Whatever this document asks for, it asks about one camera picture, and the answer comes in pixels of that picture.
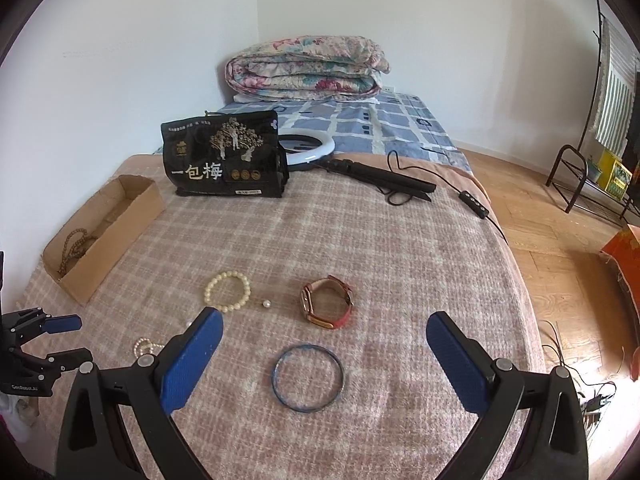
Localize black inline cable controller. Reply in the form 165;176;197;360
457;191;488;219

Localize orange box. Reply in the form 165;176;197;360
600;224;640;321

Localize folded floral quilt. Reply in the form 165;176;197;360
224;35;391;101

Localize black cable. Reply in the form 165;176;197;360
387;150;506;246

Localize red strap wristwatch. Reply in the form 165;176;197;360
300;275;354;331

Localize thin cord bracelet with green stone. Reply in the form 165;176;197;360
272;344;345;414

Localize floor cables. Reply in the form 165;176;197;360
540;320;626;411

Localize black metal shoe rack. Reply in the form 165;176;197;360
546;144;640;221

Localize brown wooden bead necklace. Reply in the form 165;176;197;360
59;228;101;277

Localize black folded tripod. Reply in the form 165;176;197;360
325;158;437;204

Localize white ring light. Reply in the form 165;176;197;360
277;131;336;171

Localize cardboard box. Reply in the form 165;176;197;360
41;175;166;306

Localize white pearl necklace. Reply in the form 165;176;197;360
133;338;163;359

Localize yellow box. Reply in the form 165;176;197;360
597;149;633;196

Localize striped hanging cloth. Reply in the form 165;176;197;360
592;17;640;153

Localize black snack bag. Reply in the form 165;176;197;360
161;110;291;197

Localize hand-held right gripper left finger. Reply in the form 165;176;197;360
56;306;224;480

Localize blue checked bed sheet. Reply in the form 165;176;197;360
215;87;473;166

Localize black clothes rack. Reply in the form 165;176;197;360
587;0;640;136

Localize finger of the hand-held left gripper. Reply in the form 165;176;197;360
0;307;82;341
25;347;94;374

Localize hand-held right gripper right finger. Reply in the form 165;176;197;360
426;311;590;480

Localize cream bead bracelet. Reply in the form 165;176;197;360
204;271;252;312

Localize pink plaid blanket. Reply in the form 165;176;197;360
15;152;546;480

